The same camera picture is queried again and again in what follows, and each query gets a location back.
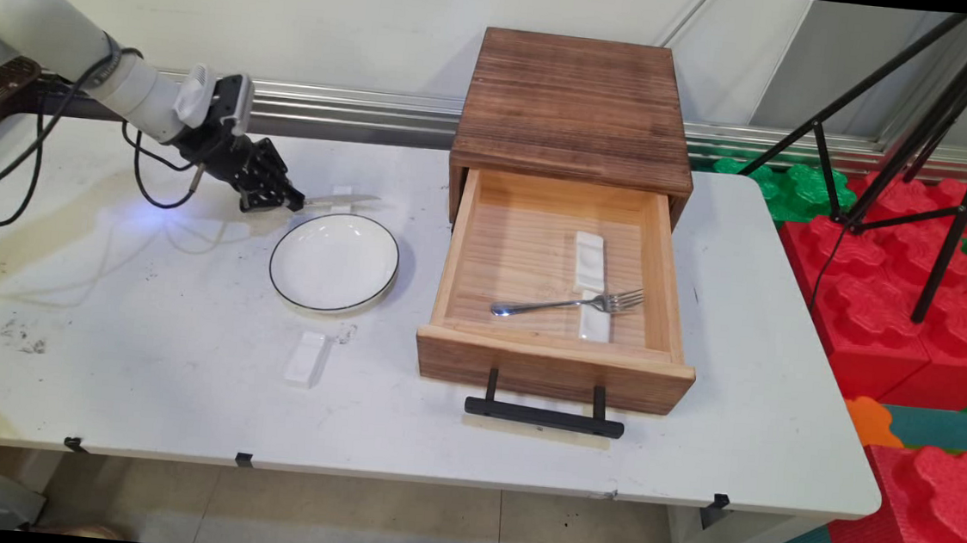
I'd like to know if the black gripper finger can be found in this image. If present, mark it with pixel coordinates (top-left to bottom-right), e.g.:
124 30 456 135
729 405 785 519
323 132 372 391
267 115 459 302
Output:
237 185 299 218
257 159 310 209

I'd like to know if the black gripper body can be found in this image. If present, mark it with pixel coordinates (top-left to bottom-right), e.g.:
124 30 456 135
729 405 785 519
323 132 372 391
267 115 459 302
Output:
169 120 290 203

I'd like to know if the silver table knife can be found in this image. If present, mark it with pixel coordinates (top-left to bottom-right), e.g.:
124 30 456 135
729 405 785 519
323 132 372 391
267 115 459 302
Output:
300 189 383 214

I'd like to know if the white plate with black rim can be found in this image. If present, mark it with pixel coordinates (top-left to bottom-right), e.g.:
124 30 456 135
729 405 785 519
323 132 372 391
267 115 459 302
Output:
265 207 404 318

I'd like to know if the silver fork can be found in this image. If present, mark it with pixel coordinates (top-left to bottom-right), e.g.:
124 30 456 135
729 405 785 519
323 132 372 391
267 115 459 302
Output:
490 276 646 329

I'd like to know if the light wooden drawer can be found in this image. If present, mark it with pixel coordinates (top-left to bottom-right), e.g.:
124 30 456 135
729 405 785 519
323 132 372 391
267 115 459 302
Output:
410 164 711 418

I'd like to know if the dark wooden drawer cabinet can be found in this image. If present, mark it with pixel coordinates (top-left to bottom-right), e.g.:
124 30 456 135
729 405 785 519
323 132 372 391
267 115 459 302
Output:
443 24 706 242

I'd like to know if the orange foam piece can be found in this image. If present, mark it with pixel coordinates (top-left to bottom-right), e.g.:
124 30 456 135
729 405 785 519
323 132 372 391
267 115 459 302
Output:
841 395 908 450

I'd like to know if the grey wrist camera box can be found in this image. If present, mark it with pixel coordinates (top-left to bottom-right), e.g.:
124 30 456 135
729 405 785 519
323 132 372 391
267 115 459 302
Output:
211 71 256 139

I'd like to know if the short black wrist cable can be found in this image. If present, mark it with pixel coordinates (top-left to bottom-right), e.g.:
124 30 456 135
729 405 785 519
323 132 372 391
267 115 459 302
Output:
115 120 207 213

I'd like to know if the aluminium wall rail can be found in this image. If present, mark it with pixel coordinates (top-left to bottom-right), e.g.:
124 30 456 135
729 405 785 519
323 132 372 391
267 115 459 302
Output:
34 59 967 191

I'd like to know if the black drawer handle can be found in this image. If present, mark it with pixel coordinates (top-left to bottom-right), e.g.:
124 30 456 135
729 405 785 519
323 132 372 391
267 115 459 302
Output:
462 363 630 441

